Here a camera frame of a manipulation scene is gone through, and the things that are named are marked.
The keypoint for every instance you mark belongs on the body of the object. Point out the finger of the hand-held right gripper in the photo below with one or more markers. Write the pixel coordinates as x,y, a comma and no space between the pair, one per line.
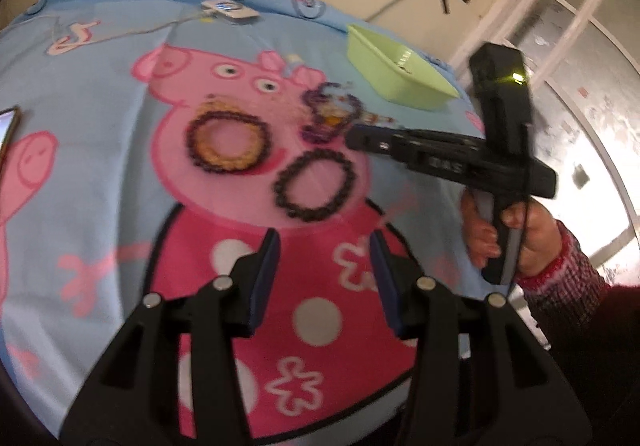
380,143

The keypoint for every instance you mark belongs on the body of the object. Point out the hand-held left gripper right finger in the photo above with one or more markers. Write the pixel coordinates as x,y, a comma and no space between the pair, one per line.
382,271

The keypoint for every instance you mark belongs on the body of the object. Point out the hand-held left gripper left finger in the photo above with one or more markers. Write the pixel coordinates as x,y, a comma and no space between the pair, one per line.
265,271

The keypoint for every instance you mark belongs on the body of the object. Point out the light green plastic bowl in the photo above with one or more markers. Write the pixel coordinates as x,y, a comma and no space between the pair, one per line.
380,70

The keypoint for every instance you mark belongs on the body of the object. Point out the person's right forearm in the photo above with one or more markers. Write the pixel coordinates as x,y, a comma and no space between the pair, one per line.
565,278

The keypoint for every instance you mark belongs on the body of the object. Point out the person's right hand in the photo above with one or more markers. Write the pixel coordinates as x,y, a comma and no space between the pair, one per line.
537,241

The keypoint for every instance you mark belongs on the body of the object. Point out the white framed glass door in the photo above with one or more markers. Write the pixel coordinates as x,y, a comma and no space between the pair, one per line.
500,13

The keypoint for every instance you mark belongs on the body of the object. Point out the small white square device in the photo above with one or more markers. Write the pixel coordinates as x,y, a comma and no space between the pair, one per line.
230,10

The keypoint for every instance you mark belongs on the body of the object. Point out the printed cartoon pig blanket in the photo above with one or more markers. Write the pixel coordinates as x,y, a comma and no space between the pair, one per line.
100,125

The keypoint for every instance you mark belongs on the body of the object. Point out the smartphone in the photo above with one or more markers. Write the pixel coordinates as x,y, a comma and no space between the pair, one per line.
6,130

